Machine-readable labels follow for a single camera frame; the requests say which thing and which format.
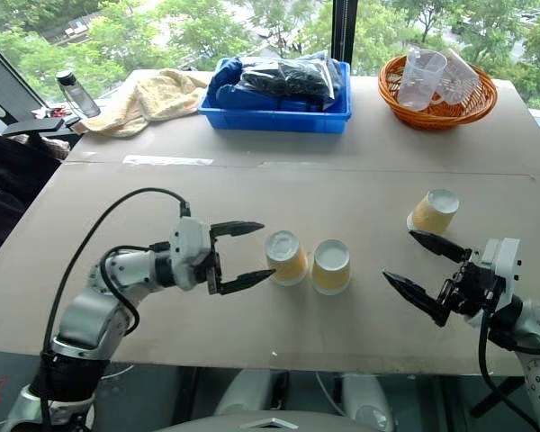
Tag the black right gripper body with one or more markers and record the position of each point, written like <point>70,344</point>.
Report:
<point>470,288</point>

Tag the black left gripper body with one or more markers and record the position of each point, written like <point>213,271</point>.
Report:
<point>213,274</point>

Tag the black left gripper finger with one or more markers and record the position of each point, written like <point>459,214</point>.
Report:
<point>247,281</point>
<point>236,228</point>

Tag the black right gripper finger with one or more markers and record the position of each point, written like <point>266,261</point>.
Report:
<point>438,245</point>
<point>416,294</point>

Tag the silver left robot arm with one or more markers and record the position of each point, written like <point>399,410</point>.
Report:
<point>90,315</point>

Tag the yellow paper cup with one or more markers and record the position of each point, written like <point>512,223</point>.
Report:
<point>285,261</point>
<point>432,213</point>
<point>330,270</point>

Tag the black table leg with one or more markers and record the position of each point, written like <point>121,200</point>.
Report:
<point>499,396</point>

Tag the white rounded robot leg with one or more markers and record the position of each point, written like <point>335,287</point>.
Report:
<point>247,393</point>
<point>366,400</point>

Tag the blue plastic bin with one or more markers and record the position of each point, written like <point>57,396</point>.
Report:
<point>274,118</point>

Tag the orange woven basket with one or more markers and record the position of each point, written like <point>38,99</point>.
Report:
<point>441,114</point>

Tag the grey robot torso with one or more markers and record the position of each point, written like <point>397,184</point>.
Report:
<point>270,423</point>

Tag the blue cloth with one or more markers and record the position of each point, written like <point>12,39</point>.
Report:
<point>227,78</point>

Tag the pale yellow towel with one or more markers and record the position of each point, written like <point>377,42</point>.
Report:
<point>157,96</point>

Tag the clear bag of black items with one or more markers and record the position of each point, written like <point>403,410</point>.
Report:
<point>292,81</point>

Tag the clear plastic measuring cup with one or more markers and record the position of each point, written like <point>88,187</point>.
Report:
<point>416,85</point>

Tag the clear ribbed plastic cup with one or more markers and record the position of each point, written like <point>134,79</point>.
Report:
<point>461,81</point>

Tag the clear bottle with black cap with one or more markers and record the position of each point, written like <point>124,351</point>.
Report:
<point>78,94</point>

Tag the black chair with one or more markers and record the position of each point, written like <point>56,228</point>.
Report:
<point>9,180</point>

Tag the black flat armrest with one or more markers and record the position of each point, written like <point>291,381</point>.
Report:
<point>31,126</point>

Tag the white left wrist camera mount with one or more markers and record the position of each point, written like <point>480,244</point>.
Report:
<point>190,252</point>

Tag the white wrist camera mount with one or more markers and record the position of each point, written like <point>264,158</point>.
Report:
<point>506,265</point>
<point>190,252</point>

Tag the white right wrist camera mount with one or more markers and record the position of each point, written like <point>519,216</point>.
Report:
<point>506,265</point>

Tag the black window post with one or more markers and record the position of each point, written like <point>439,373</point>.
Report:
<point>343,31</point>

